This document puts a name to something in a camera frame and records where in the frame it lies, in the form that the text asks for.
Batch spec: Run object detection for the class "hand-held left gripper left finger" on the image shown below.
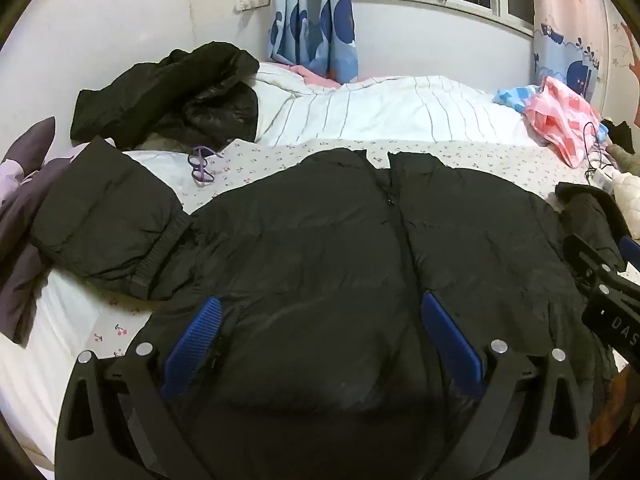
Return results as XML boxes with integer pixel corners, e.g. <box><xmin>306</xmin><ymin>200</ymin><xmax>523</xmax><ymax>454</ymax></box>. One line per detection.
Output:
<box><xmin>56</xmin><ymin>296</ymin><xmax>223</xmax><ymax>480</ymax></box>

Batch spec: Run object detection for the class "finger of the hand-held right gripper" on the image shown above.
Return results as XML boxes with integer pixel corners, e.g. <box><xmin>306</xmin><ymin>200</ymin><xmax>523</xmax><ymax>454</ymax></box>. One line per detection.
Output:
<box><xmin>562</xmin><ymin>232</ymin><xmax>626</xmax><ymax>291</ymax></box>
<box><xmin>617</xmin><ymin>234</ymin><xmax>640</xmax><ymax>273</ymax></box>

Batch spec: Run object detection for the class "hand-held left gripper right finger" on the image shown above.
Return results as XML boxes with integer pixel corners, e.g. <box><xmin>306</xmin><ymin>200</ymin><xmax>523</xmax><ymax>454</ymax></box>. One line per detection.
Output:
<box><xmin>421</xmin><ymin>291</ymin><xmax>591</xmax><ymax>480</ymax></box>

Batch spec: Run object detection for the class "black puffer jacket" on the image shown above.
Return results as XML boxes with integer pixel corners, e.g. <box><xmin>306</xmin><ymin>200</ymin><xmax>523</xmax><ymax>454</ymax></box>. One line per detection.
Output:
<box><xmin>31</xmin><ymin>136</ymin><xmax>626</xmax><ymax>480</ymax></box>

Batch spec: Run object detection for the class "tan plush item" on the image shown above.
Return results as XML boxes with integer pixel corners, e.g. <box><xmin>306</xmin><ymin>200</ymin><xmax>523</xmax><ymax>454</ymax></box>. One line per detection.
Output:
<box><xmin>606</xmin><ymin>144</ymin><xmax>640</xmax><ymax>168</ymax></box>

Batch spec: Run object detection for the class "dark cloth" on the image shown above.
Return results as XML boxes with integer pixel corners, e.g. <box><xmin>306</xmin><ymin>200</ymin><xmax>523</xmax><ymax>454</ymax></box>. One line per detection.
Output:
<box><xmin>600</xmin><ymin>118</ymin><xmax>640</xmax><ymax>155</ymax></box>

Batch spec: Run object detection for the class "pink checked cloth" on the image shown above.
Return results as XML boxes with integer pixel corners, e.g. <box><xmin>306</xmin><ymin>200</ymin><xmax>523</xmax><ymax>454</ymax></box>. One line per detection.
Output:
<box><xmin>522</xmin><ymin>76</ymin><xmax>606</xmax><ymax>170</ymax></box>

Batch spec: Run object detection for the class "cherry print bed sheet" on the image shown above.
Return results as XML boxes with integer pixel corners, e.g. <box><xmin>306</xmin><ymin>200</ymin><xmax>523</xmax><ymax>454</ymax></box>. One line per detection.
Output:
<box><xmin>0</xmin><ymin>137</ymin><xmax>640</xmax><ymax>461</ymax></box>

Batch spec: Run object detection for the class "blue checked cloth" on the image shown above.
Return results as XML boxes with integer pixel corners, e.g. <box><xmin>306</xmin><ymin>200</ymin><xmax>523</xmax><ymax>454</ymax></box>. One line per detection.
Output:
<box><xmin>494</xmin><ymin>84</ymin><xmax>543</xmax><ymax>110</ymax></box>

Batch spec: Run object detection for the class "lilac and purple garment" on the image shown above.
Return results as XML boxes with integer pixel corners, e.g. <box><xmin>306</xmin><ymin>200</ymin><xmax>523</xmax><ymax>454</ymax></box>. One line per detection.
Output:
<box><xmin>0</xmin><ymin>116</ymin><xmax>96</xmax><ymax>346</ymax></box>

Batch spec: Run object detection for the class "blue and pink printed curtain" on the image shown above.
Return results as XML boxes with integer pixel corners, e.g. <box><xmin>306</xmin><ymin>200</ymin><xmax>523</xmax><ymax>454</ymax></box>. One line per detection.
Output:
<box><xmin>527</xmin><ymin>0</ymin><xmax>608</xmax><ymax>111</ymax></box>
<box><xmin>267</xmin><ymin>0</ymin><xmax>360</xmax><ymax>86</ymax></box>

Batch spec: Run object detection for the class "white striped duvet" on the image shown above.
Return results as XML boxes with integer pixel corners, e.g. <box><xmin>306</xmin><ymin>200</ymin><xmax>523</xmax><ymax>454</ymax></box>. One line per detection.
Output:
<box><xmin>252</xmin><ymin>62</ymin><xmax>538</xmax><ymax>148</ymax></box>

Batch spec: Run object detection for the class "crumpled black jacket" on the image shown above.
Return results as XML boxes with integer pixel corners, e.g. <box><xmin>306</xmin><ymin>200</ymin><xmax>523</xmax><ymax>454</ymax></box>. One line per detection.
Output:
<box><xmin>70</xmin><ymin>42</ymin><xmax>261</xmax><ymax>153</ymax></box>

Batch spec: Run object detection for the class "pink pillow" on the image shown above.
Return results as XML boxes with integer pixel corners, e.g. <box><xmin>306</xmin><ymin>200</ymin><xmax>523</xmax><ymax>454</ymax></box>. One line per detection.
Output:
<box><xmin>290</xmin><ymin>64</ymin><xmax>341</xmax><ymax>88</ymax></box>

